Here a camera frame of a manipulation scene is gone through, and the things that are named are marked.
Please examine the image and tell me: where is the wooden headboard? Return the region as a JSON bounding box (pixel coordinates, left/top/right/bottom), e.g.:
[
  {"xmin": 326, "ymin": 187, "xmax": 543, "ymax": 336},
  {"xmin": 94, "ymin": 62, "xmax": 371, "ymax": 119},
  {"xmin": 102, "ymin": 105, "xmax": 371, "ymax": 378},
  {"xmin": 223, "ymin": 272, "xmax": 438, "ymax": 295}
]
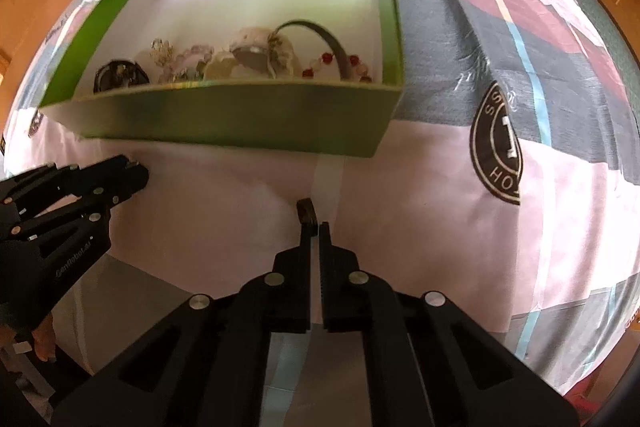
[{"xmin": 0, "ymin": 0, "xmax": 84, "ymax": 134}]

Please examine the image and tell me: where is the green cardboard box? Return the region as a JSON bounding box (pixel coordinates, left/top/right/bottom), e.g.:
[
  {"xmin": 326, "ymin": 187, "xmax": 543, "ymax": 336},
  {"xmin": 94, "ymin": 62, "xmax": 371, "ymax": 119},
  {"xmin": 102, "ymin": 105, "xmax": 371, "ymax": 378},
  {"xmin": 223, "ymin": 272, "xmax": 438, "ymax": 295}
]
[{"xmin": 40, "ymin": 0, "xmax": 404, "ymax": 157}]

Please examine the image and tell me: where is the pink crystal bead bracelet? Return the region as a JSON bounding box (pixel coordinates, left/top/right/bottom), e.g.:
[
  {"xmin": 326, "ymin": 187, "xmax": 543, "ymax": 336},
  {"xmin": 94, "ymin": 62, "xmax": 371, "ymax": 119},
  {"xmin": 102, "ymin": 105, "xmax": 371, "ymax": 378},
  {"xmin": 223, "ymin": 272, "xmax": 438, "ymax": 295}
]
[{"xmin": 150, "ymin": 38, "xmax": 216, "ymax": 84}]

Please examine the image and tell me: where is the plaid bed sheet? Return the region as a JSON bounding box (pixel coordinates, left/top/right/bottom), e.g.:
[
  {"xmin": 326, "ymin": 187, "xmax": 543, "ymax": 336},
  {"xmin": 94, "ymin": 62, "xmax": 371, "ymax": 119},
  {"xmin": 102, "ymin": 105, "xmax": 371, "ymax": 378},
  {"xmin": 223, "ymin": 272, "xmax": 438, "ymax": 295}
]
[{"xmin": 1, "ymin": 0, "xmax": 639, "ymax": 426}]

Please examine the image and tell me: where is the red orange bead bracelet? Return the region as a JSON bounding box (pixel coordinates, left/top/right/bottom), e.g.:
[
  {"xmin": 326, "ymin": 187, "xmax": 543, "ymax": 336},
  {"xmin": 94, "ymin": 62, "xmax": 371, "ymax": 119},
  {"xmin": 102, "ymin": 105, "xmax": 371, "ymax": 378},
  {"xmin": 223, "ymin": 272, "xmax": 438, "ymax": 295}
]
[{"xmin": 300, "ymin": 51, "xmax": 374, "ymax": 84}]

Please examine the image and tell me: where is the silver bangle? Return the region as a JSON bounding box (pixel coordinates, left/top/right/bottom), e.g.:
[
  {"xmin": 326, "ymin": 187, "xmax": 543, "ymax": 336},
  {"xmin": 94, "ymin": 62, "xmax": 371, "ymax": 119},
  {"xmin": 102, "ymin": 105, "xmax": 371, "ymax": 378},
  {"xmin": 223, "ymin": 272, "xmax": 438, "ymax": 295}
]
[{"xmin": 268, "ymin": 20, "xmax": 352, "ymax": 81}]

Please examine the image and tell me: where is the white wrist watch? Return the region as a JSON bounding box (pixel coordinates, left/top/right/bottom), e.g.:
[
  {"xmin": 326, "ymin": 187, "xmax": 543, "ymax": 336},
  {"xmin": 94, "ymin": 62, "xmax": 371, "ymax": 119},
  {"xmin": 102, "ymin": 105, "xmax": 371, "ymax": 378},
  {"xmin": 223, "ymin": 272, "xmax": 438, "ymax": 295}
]
[{"xmin": 203, "ymin": 27, "xmax": 303, "ymax": 80}]

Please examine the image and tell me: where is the brown wooden bead bracelet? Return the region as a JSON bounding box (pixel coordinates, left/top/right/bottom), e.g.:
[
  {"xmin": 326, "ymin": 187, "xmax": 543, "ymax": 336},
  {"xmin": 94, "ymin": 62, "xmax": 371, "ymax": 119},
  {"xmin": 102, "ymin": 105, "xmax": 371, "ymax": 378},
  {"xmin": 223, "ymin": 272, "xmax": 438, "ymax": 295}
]
[{"xmin": 92, "ymin": 58, "xmax": 151, "ymax": 94}]

